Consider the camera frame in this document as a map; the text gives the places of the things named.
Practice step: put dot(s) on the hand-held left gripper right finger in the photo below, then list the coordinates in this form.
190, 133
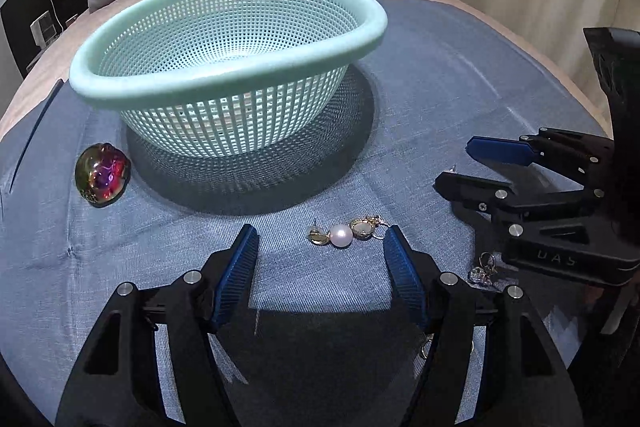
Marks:
402, 272

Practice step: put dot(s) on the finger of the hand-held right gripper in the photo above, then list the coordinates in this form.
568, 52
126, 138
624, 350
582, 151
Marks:
500, 150
470, 193

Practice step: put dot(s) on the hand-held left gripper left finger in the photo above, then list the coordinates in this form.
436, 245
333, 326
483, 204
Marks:
239, 267

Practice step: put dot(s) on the pearl and gold earring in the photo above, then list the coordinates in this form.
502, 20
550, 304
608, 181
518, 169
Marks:
342, 236

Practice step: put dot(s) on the mint green plastic basket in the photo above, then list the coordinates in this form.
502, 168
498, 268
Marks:
235, 57

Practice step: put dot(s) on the crystal gold earring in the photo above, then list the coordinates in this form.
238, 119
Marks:
484, 269

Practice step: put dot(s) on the small gold earring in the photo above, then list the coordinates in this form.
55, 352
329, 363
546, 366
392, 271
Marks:
426, 349

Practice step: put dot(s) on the blue cloth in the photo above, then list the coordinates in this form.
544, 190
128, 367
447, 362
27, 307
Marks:
450, 82

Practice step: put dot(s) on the iridescent glass ornament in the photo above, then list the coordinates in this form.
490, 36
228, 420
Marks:
102, 174

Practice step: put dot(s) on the beige bed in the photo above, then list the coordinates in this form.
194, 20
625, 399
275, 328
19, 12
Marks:
65, 52

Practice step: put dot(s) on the white remote control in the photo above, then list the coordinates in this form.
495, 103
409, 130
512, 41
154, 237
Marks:
44, 28

